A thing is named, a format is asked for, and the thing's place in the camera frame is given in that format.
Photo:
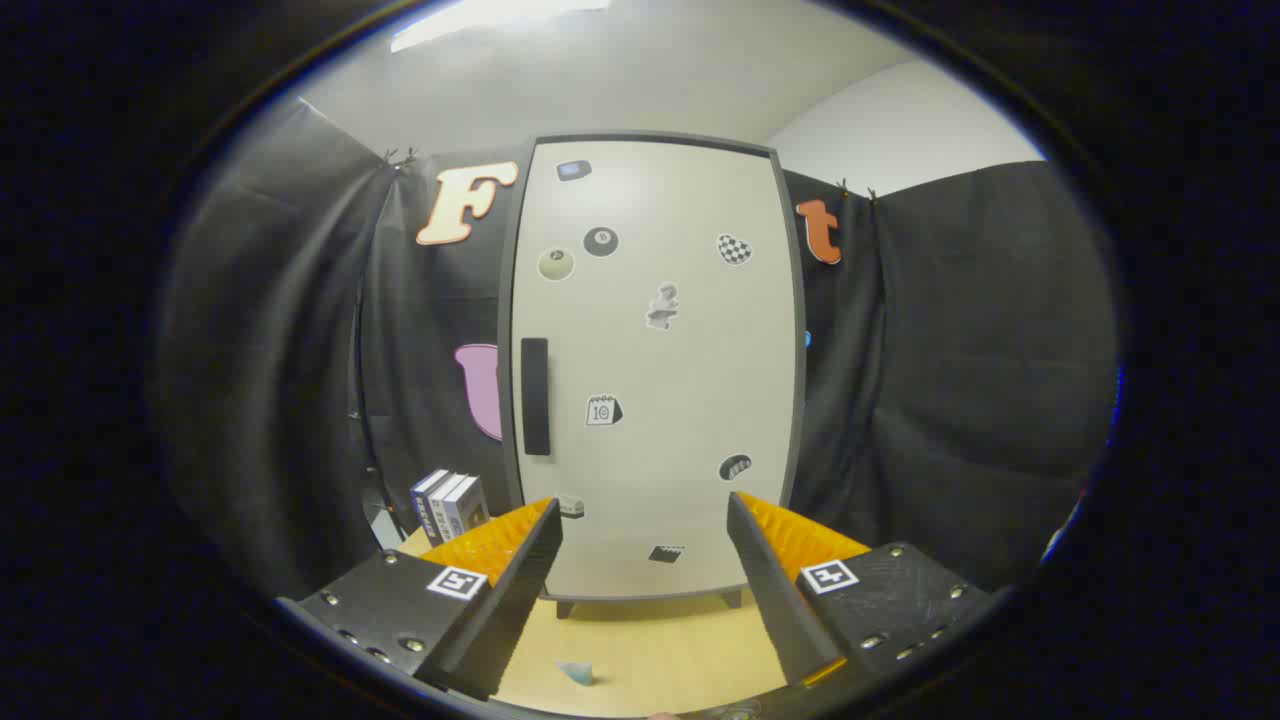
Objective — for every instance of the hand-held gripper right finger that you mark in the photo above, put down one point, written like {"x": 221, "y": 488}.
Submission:
{"x": 775, "y": 590}

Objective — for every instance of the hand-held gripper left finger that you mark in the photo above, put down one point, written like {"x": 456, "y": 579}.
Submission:
{"x": 520, "y": 590}

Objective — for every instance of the white and blue tube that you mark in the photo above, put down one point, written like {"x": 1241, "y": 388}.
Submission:
{"x": 577, "y": 673}

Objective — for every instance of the white cabinet door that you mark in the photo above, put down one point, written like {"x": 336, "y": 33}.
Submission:
{"x": 700, "y": 400}

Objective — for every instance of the white book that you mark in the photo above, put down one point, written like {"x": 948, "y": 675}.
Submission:
{"x": 447, "y": 510}

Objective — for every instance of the black backdrop stand pole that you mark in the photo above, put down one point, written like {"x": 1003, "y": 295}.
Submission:
{"x": 358, "y": 400}

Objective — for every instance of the grey cabinet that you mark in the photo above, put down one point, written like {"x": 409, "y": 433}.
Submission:
{"x": 506, "y": 300}

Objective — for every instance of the black backdrop cloth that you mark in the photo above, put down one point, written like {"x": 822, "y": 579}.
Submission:
{"x": 950, "y": 350}

